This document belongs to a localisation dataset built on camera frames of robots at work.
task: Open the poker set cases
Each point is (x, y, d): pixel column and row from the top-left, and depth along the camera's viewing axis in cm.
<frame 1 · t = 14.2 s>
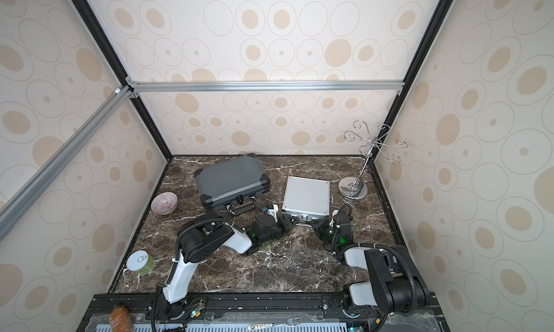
left hand: (305, 223, 88), fingers open
right hand: (317, 221, 91), fingers closed
chrome hook stand: (353, 188, 105), point 3 cm above the table
silver aluminium poker case: (306, 198, 97), point 7 cm above the table
dark grey poker case: (233, 184, 99), point 9 cm above the table
pink patterned bowl: (164, 203, 100), point 3 cm above the table
green tin can: (141, 263, 80), point 5 cm above the table

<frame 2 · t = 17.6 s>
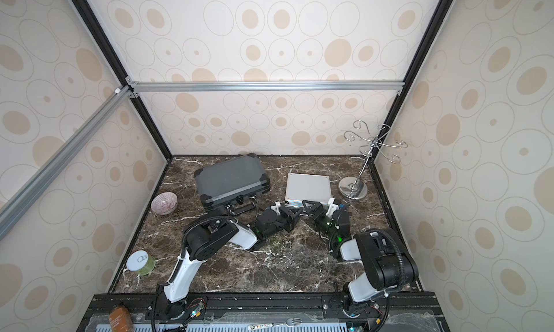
left hand: (311, 210, 85), fingers closed
right hand: (311, 207, 88), fingers open
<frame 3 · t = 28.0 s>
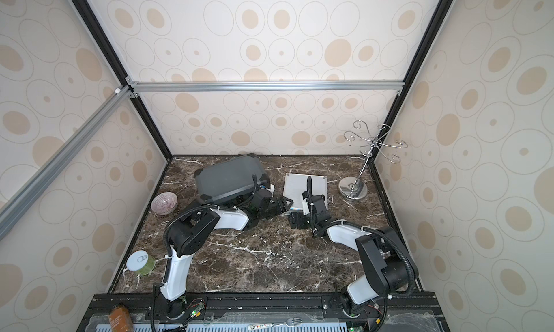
left hand: (296, 205, 94), fingers open
right hand: (304, 216, 93), fingers open
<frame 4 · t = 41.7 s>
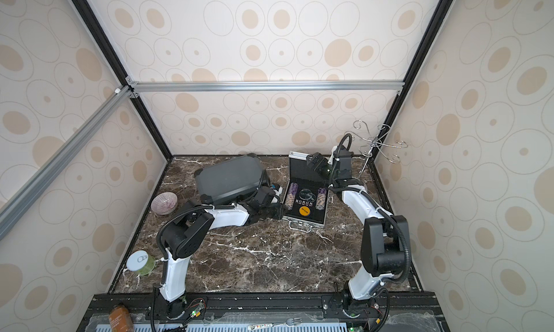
left hand: (292, 210, 94), fingers open
right hand: (322, 161, 90), fingers open
silver aluminium poker case: (306, 195, 105), on the table
poker chips right row: (321, 198, 100), point 4 cm above the table
the other named things where they were.

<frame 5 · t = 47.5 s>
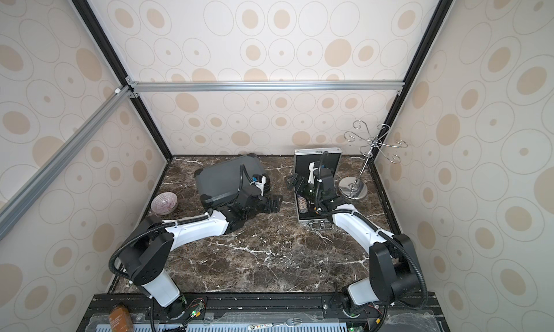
left hand: (280, 196, 86), fingers open
right hand: (299, 181, 86), fingers open
silver aluminium poker case: (305, 161, 98), point 17 cm above the table
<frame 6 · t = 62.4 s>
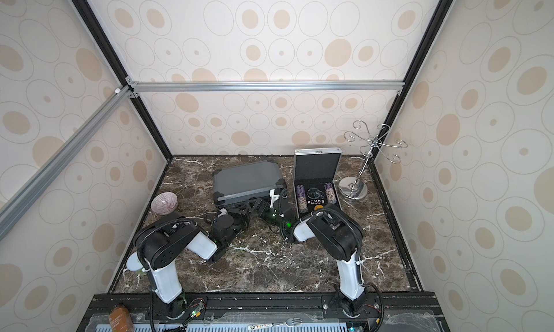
left hand: (258, 202, 88), fingers closed
right hand: (257, 205, 91), fingers open
dark grey poker case: (252, 182, 96), point 12 cm above the table
